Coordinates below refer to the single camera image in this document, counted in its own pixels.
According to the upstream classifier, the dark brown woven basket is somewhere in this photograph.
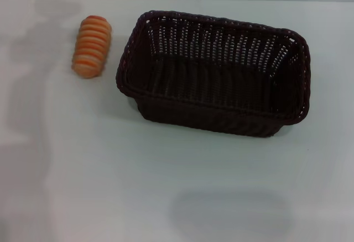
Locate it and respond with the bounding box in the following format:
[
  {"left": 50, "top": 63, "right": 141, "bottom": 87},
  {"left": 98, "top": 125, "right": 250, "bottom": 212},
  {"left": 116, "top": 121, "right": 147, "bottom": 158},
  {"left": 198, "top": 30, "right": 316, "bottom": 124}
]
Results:
[{"left": 115, "top": 9, "right": 312, "bottom": 139}]

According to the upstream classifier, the orange ridged bread loaf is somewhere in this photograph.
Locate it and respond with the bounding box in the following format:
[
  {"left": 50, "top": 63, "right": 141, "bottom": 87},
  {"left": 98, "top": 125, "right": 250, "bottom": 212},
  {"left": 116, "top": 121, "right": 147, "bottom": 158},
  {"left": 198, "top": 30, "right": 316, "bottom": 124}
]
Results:
[{"left": 71, "top": 15, "right": 113, "bottom": 80}]

